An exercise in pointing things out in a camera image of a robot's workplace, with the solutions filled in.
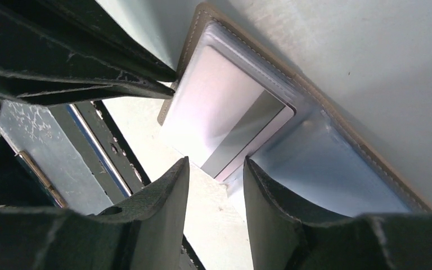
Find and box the beige leather card holder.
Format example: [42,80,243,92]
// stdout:
[159,3,432,217]

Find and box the white magnetic stripe card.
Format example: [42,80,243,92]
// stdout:
[160,46,295,182]

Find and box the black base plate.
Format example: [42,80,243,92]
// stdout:
[49,101,203,269]

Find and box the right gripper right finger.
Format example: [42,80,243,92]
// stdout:
[243,158,432,269]

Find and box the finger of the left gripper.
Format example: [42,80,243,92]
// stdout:
[0,69,174,106]
[0,1,176,83]

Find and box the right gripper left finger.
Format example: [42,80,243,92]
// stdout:
[0,157,190,269]

